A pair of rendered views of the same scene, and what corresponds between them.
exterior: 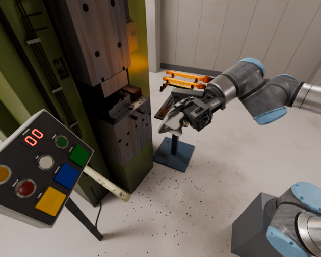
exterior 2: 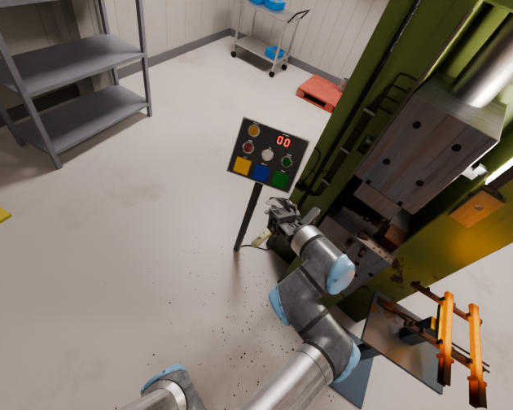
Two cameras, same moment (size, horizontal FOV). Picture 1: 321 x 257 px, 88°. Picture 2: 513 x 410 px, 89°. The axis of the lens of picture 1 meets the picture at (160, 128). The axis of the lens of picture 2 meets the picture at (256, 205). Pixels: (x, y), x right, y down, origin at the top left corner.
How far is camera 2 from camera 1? 70 cm
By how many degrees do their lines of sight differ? 54
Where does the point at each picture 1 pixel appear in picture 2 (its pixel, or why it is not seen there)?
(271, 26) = not seen: outside the picture
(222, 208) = not seen: outside the picture
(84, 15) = (408, 128)
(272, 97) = (292, 289)
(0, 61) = (340, 103)
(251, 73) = (320, 261)
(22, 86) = (333, 125)
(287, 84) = (325, 335)
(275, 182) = not seen: outside the picture
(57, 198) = (244, 169)
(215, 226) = (221, 394)
